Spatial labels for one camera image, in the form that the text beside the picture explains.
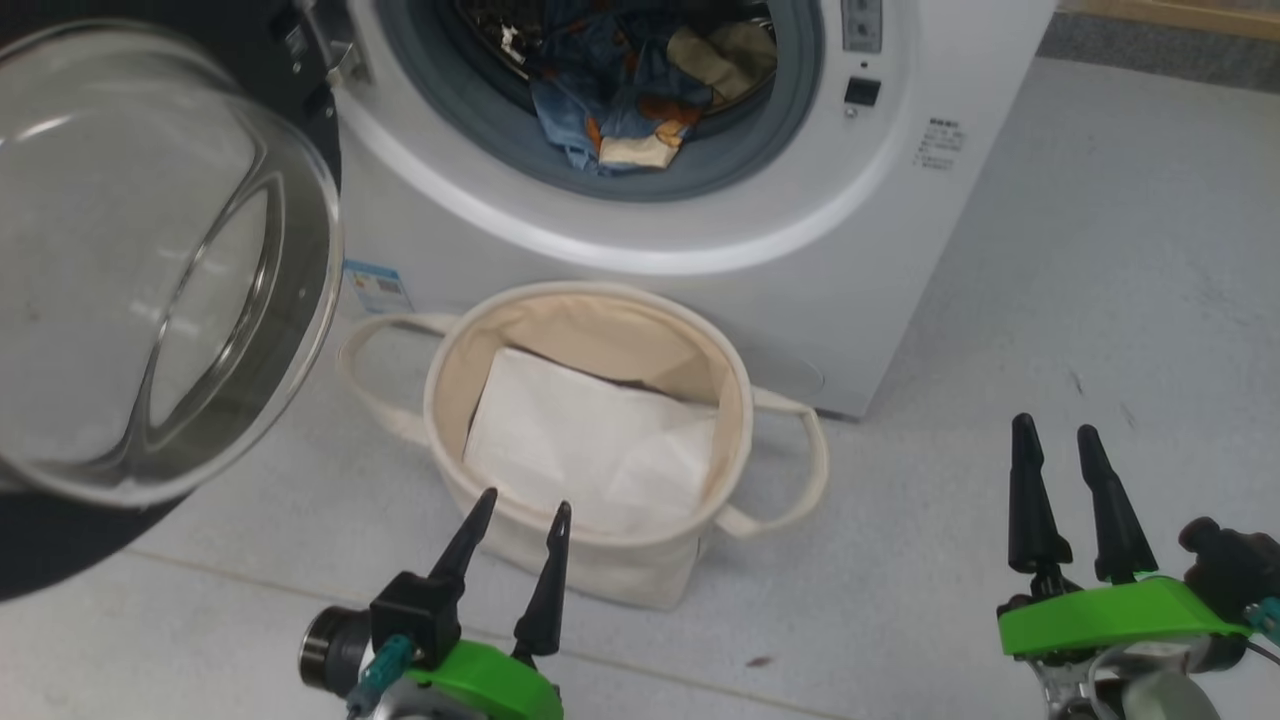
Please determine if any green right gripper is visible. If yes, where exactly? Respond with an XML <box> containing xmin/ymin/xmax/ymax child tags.
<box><xmin>997</xmin><ymin>412</ymin><xmax>1253</xmax><ymax>661</ymax></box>

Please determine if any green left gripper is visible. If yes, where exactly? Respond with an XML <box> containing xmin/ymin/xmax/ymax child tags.
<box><xmin>405</xmin><ymin>487</ymin><xmax>573</xmax><ymax>720</ymax></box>

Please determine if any blue orange patterned cloth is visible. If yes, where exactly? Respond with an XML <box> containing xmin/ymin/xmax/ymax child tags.
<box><xmin>455</xmin><ymin>0</ymin><xmax>779</xmax><ymax>179</ymax></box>

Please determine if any round glass washer door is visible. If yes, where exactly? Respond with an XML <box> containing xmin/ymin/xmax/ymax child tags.
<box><xmin>0</xmin><ymin>0</ymin><xmax>346</xmax><ymax>606</ymax></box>

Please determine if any cream canvas laundry basket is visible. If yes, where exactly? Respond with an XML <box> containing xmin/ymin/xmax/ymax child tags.
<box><xmin>335</xmin><ymin>280</ymin><xmax>831</xmax><ymax>613</ymax></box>

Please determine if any white pad inside basket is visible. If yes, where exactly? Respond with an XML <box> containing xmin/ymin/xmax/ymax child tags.
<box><xmin>462</xmin><ymin>345</ymin><xmax>719</xmax><ymax>536</ymax></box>

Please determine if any white front-load washing machine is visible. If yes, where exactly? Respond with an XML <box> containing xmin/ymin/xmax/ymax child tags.
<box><xmin>330</xmin><ymin>0</ymin><xmax>1059</xmax><ymax>421</ymax></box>

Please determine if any small printed text label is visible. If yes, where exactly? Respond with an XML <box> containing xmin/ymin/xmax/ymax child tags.
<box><xmin>912</xmin><ymin>117</ymin><xmax>967</xmax><ymax>171</ymax></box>

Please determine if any teal plug right camera cable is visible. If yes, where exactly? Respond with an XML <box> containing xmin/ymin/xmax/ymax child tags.
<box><xmin>1243</xmin><ymin>597</ymin><xmax>1280</xmax><ymax>666</ymax></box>

